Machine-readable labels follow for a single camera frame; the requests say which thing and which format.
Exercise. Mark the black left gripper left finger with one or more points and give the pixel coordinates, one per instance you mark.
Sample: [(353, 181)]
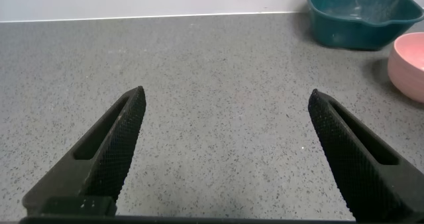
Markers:
[(99, 157)]

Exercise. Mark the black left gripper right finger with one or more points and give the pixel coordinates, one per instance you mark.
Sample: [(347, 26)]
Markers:
[(357, 164)]

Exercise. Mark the pink bowl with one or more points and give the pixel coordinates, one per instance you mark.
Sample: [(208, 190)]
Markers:
[(409, 68)]

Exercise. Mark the teal plastic basin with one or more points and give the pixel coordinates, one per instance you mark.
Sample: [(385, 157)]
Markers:
[(351, 32)]

